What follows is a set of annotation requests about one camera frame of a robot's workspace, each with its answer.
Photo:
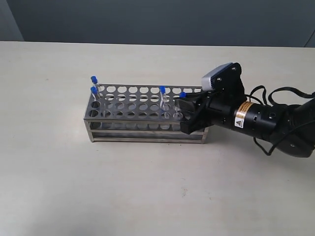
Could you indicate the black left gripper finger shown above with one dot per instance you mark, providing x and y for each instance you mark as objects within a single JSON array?
[{"x": 197, "y": 120}]

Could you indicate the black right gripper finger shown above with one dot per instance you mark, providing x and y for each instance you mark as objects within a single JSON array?
[{"x": 191, "y": 105}]

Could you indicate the stainless steel test tube rack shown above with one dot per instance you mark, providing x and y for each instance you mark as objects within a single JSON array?
[{"x": 132, "y": 113}]

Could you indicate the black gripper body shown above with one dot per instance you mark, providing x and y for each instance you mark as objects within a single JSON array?
[{"x": 222, "y": 105}]

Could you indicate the blue-capped tube back row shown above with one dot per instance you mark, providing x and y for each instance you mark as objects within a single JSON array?
[{"x": 163, "y": 101}]

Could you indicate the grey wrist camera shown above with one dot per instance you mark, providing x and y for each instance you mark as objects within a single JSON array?
[{"x": 225, "y": 76}]

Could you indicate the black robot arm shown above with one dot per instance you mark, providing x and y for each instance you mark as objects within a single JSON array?
[{"x": 289, "y": 128}]

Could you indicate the blue-capped tube second row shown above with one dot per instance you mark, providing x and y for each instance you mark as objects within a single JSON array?
[{"x": 178, "y": 115}]

